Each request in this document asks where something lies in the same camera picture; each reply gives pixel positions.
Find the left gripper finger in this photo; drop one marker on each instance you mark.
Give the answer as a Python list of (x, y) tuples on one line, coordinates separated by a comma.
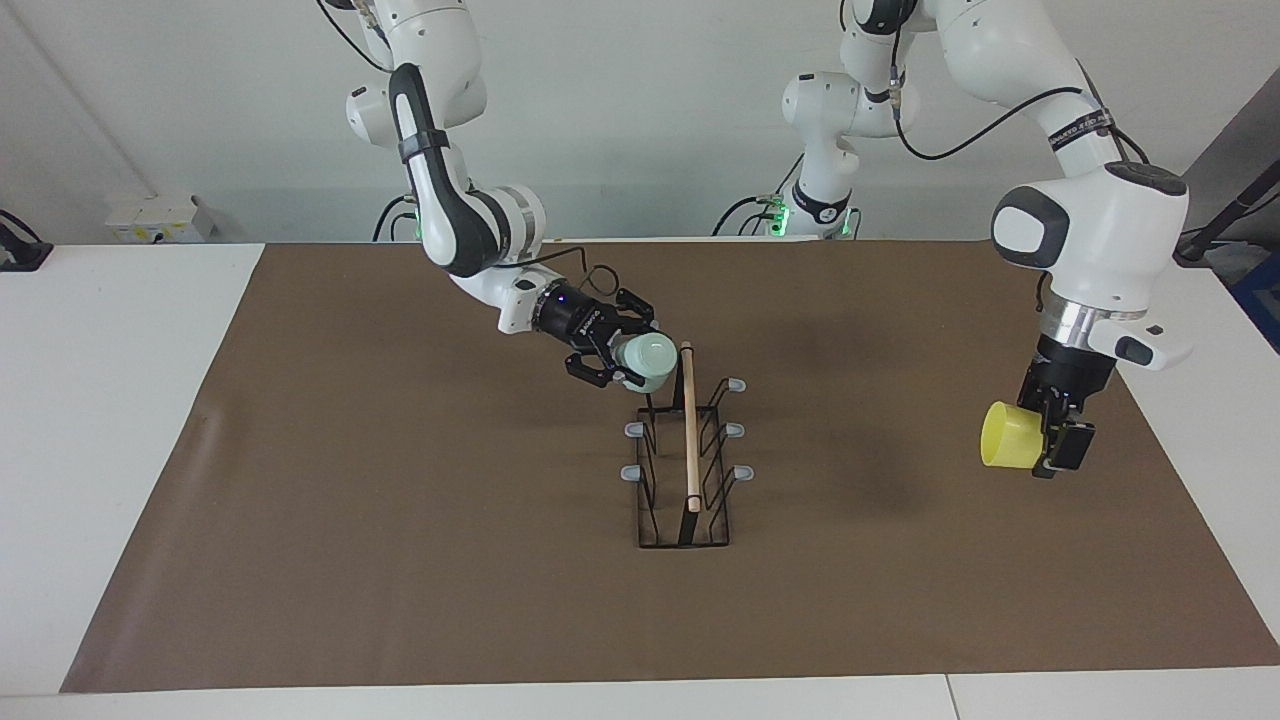
[(1068, 448), (1035, 405)]

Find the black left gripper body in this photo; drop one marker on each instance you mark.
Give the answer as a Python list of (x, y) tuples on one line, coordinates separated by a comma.
[(1065, 385)]

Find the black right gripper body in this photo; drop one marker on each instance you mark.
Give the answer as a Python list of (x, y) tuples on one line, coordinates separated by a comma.
[(575, 318)]

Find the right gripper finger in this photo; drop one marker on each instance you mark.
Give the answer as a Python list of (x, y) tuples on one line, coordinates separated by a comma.
[(638, 315), (595, 372)]

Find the yellow plastic cup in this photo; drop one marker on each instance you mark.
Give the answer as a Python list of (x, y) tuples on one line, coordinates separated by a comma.
[(1010, 438)]

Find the light green plastic cup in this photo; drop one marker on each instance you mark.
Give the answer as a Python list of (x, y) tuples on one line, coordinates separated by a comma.
[(648, 360)]

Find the blue box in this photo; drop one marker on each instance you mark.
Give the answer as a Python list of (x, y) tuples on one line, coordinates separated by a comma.
[(1262, 295)]

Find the brown table mat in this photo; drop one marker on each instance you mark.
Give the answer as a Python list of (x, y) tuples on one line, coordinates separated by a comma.
[(450, 560)]

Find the black stand pole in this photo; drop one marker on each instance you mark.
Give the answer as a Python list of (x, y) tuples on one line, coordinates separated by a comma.
[(1230, 212)]

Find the black table clamp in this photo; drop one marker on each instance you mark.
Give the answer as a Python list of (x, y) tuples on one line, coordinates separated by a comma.
[(20, 255)]

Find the white wall power box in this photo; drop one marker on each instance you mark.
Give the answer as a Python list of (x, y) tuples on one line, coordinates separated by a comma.
[(150, 220)]

